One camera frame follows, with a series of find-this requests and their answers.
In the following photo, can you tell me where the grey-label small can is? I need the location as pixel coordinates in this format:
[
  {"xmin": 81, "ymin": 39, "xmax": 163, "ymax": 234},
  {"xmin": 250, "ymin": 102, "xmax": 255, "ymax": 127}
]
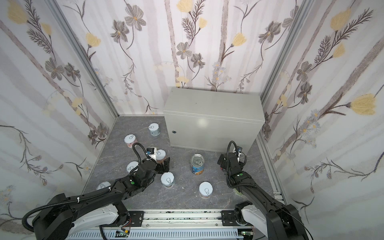
[{"xmin": 161, "ymin": 172, "xmax": 175, "ymax": 188}]

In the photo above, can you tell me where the blue soup can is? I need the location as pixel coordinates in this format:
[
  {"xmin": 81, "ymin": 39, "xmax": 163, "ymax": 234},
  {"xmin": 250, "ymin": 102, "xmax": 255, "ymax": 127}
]
[{"xmin": 191, "ymin": 154, "xmax": 205, "ymax": 175}]

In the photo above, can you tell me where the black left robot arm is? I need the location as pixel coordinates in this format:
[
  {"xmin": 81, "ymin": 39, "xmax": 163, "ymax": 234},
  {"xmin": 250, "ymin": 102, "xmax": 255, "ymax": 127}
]
[{"xmin": 22, "ymin": 148, "xmax": 171, "ymax": 240}]

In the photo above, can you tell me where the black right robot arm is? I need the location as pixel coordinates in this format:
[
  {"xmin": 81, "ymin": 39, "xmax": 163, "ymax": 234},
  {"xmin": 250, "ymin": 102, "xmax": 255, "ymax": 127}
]
[{"xmin": 218, "ymin": 141, "xmax": 313, "ymax": 240}]

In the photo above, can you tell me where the orange small can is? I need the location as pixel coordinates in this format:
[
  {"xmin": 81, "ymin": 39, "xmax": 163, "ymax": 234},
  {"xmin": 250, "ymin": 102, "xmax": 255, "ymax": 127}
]
[{"xmin": 156, "ymin": 149, "xmax": 166, "ymax": 164}]

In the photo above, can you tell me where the yellow small can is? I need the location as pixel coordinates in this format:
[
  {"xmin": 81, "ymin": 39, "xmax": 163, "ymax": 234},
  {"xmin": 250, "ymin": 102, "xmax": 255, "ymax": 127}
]
[{"xmin": 126, "ymin": 161, "xmax": 139, "ymax": 173}]

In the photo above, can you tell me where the green small can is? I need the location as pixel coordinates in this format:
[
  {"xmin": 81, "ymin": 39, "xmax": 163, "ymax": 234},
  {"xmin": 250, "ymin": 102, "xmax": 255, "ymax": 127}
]
[{"xmin": 233, "ymin": 189, "xmax": 243, "ymax": 197}]

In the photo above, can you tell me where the pink small can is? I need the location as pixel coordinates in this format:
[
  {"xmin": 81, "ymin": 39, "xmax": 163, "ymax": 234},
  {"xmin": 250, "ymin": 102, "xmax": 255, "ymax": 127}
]
[{"xmin": 124, "ymin": 134, "xmax": 137, "ymax": 148}]

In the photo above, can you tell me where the brown-label small can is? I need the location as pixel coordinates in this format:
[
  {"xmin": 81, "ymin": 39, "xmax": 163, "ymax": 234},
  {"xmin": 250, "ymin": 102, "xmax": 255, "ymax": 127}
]
[{"xmin": 199, "ymin": 182, "xmax": 213, "ymax": 199}]

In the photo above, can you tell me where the teal small can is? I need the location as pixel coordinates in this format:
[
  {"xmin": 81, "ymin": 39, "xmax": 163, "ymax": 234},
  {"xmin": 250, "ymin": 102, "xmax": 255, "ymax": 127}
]
[{"xmin": 148, "ymin": 123, "xmax": 161, "ymax": 137}]

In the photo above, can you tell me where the white can near left base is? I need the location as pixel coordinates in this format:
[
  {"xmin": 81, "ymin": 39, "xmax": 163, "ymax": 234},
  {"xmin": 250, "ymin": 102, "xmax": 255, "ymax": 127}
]
[{"xmin": 96, "ymin": 182, "xmax": 111, "ymax": 191}]

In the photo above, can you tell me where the grey metal cabinet box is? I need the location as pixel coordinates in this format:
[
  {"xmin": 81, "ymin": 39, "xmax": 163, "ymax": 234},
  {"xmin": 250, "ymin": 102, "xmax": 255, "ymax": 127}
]
[{"xmin": 163, "ymin": 88, "xmax": 266, "ymax": 154}]

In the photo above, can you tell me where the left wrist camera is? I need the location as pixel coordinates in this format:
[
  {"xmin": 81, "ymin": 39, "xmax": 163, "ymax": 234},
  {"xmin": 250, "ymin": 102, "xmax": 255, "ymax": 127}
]
[{"xmin": 146, "ymin": 148, "xmax": 157, "ymax": 162}]

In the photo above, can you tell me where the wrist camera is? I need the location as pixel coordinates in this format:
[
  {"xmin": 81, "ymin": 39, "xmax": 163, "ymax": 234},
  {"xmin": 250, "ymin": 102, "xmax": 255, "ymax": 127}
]
[
  {"xmin": 233, "ymin": 146, "xmax": 243, "ymax": 161},
  {"xmin": 146, "ymin": 148, "xmax": 157, "ymax": 162}
]

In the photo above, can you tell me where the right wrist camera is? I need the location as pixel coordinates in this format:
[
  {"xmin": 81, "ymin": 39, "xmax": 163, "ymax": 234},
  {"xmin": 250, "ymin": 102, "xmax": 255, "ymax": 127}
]
[{"xmin": 233, "ymin": 146, "xmax": 243, "ymax": 161}]

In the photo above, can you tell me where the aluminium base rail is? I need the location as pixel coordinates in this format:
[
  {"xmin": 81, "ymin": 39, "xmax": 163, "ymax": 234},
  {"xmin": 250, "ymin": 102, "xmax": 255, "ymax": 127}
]
[{"xmin": 59, "ymin": 209, "xmax": 271, "ymax": 240}]

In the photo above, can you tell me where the white slotted cable duct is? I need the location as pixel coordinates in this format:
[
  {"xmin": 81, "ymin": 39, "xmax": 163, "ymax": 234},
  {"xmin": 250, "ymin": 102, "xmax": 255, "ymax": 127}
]
[{"xmin": 64, "ymin": 229, "xmax": 244, "ymax": 240}]

